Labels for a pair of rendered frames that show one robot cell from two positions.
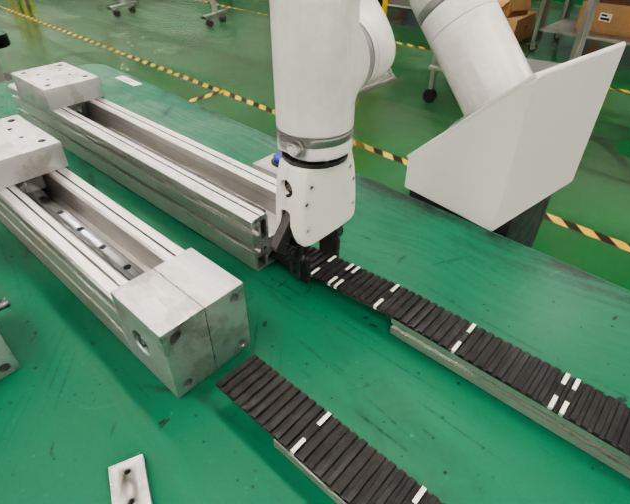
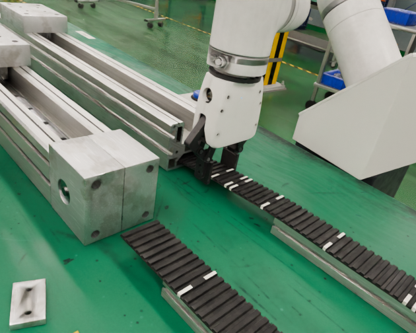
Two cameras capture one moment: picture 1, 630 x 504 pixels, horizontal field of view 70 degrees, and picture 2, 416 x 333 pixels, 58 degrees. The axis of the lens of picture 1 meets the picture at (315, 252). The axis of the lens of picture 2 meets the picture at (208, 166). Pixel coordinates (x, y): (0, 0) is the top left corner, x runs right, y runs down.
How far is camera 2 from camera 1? 10 cm
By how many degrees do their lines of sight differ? 9
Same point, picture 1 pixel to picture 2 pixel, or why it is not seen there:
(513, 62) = (391, 54)
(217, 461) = (109, 298)
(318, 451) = (202, 298)
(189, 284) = (115, 150)
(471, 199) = (346, 151)
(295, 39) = not seen: outside the picture
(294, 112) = (227, 31)
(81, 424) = not seen: outside the picture
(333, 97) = (260, 24)
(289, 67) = not seen: outside the picture
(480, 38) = (368, 32)
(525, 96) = (401, 70)
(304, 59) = not seen: outside the picture
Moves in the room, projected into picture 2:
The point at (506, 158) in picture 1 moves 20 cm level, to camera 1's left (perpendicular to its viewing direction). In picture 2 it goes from (380, 119) to (267, 98)
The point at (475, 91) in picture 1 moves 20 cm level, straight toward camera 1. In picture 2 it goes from (359, 71) to (350, 94)
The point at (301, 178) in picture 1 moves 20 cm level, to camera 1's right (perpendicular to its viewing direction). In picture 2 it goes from (222, 86) to (371, 114)
